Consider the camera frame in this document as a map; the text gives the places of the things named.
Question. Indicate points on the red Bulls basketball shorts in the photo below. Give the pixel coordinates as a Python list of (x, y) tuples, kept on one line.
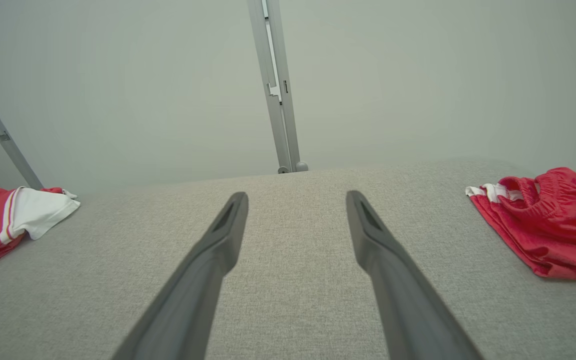
[(553, 225)]

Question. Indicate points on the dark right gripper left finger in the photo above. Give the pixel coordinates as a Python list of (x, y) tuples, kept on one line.
[(193, 300)]

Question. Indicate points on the red and white jersey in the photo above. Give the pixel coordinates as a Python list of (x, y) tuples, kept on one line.
[(28, 215)]

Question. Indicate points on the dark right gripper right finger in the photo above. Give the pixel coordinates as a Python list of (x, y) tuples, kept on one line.
[(408, 310)]

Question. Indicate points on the grey partition post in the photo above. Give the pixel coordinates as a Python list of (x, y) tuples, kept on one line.
[(3, 140), (278, 100)]

